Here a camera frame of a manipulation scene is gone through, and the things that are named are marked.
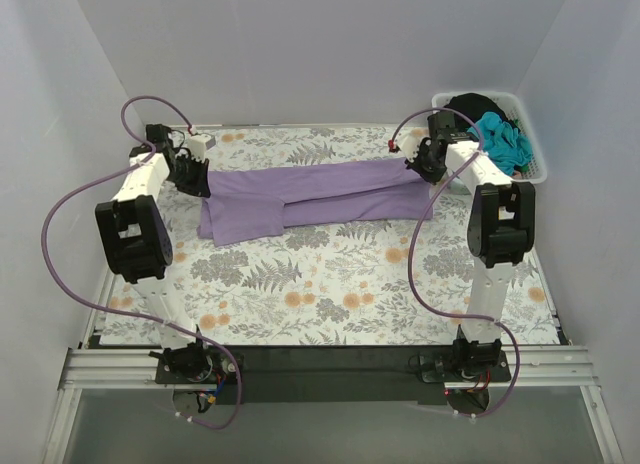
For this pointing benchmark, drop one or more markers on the teal t shirt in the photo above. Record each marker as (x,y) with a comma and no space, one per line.
(508,148)

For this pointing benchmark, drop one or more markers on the purple t shirt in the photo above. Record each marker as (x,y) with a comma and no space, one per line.
(247,205)

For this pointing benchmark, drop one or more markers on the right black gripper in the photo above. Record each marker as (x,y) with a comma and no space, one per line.
(427,158)

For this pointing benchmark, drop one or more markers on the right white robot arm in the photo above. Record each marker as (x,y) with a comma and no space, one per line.
(500,231)

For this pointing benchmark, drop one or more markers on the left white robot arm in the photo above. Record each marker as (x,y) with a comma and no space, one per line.
(138,246)

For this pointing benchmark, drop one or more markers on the green garment in basket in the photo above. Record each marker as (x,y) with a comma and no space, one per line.
(515,124)

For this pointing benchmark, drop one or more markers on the floral patterned table mat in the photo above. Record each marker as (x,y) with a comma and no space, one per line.
(328,284)

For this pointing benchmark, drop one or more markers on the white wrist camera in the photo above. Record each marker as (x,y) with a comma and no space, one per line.
(198,145)
(408,145)

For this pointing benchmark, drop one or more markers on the black t shirt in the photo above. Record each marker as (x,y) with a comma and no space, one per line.
(474,106)

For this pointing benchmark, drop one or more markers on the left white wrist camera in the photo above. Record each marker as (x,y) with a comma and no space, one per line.
(198,145)

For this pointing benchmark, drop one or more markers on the white plastic laundry basket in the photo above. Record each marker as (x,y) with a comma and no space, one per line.
(514,109)

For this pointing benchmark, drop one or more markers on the aluminium frame rail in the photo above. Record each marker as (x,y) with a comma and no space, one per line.
(541,366)

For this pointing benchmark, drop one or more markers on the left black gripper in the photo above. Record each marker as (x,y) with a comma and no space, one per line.
(189,172)

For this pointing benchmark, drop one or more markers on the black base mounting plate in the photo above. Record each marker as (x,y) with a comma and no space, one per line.
(332,374)

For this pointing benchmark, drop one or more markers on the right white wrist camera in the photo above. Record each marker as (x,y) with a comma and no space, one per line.
(408,145)

